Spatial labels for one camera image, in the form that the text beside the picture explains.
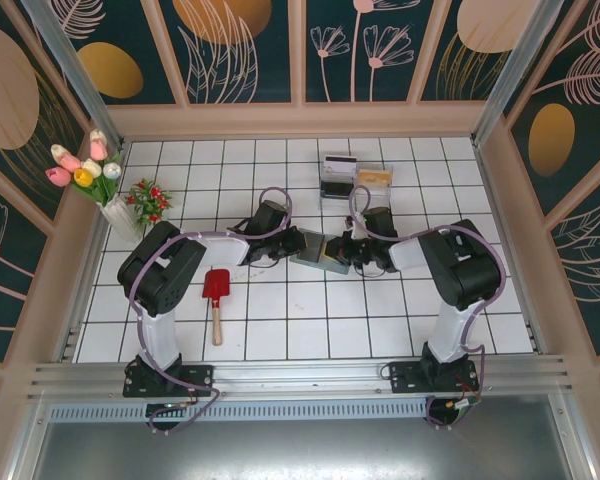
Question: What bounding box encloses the green folding card holder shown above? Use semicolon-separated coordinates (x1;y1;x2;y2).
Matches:
288;228;352;277

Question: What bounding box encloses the dark credit card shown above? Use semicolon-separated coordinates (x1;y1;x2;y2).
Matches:
303;230;327;261

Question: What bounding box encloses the clear stepped acrylic card stand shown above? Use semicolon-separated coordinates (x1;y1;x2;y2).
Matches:
317;154;359;211

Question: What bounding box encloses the gold card in box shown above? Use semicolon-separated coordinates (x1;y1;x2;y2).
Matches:
357;168;394;187

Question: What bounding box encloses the black card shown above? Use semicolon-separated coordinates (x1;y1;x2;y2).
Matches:
319;180;352;198

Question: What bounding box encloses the white card magnetic stripe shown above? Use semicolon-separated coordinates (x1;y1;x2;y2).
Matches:
322;155;358;176

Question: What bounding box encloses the small red flower plant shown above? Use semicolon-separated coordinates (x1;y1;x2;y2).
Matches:
124;178;174;232

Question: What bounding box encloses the white ribbed vase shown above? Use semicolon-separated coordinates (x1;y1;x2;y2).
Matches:
101;196;144;244

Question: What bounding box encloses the pastel artificial tulip bouquet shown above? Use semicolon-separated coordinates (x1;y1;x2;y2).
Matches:
44;128;124;207

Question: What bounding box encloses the grey metal sheet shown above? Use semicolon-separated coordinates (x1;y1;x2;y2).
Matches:
9;392;599;480

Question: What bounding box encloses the small green circuit board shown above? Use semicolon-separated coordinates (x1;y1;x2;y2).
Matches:
447;393;482;417

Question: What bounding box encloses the red shovel wooden handle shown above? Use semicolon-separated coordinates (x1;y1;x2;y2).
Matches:
201;268;231;347

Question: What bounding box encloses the aluminium mounting rail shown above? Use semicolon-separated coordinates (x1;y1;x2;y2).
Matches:
27;354;574;404

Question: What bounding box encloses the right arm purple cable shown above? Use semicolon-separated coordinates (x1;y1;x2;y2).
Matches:
348;185;505;432

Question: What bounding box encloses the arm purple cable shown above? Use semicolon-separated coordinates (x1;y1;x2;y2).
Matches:
132;186;294;436
348;185;505;432

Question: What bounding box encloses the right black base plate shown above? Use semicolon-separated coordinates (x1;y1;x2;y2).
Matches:
387;359;481;396

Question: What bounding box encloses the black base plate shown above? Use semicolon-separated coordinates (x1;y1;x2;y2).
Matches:
122;363;216;399
387;359;481;396

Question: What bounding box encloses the perforated metal cable tray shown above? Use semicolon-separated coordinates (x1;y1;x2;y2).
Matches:
47;399;431;424

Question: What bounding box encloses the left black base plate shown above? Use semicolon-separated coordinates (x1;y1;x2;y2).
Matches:
122;363;216;399

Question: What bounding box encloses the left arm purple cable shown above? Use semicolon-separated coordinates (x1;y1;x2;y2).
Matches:
132;186;294;436

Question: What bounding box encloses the aluminium frame post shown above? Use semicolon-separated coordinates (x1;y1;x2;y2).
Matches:
471;0;566;147
22;0;127;151

